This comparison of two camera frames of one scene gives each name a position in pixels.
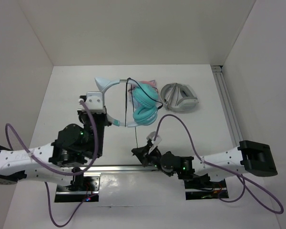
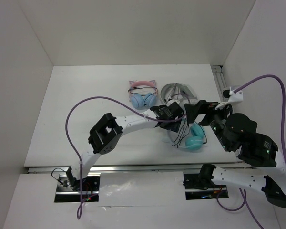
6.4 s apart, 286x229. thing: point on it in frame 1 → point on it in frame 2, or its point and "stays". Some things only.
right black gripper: x=142 y=153 → x=206 y=107
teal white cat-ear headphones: x=145 y=99 → x=195 y=142
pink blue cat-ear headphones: x=145 y=93 stays
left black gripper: x=84 y=114 → x=173 y=126
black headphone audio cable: x=159 y=103 → x=181 y=130
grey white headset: x=178 y=97 stays
